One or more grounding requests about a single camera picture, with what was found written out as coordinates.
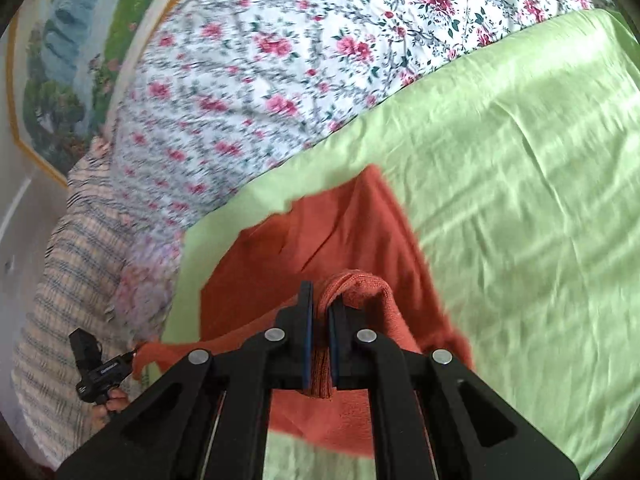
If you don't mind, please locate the red-orange knit sweater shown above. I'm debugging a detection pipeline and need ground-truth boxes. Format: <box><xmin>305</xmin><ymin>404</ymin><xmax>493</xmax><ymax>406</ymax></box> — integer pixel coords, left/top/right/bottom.
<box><xmin>131</xmin><ymin>164</ymin><xmax>475</xmax><ymax>458</ymax></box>

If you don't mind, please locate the landscape wall painting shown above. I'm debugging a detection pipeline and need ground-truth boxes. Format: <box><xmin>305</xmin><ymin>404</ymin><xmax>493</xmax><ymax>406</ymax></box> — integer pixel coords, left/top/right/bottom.
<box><xmin>3</xmin><ymin>0</ymin><xmax>177</xmax><ymax>184</ymax></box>

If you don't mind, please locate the pink floral pillow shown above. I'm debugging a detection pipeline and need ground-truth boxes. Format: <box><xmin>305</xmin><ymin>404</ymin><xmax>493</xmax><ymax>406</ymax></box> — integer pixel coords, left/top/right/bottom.
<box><xmin>110</xmin><ymin>230</ymin><xmax>184</xmax><ymax>346</ymax></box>

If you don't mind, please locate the light green bed sheet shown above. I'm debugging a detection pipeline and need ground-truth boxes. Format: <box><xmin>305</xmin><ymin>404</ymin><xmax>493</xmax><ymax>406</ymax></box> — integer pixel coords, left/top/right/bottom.
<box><xmin>162</xmin><ymin>10</ymin><xmax>639</xmax><ymax>478</ymax></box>

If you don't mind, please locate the person's left hand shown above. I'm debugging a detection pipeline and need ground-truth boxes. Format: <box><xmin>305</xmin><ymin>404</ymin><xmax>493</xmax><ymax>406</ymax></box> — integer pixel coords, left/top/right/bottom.
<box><xmin>91</xmin><ymin>388</ymin><xmax>130</xmax><ymax>430</ymax></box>

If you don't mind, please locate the plaid checked pillow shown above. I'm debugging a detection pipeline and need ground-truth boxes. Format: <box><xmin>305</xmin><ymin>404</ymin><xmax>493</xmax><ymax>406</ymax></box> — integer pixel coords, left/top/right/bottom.
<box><xmin>11</xmin><ymin>136</ymin><xmax>134</xmax><ymax>467</ymax></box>

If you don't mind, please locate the white floral bed cover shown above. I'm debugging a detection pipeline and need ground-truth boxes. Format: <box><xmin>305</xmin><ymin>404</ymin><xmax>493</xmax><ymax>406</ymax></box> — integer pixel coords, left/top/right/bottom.
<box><xmin>112</xmin><ymin>0</ymin><xmax>612</xmax><ymax>232</ymax></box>

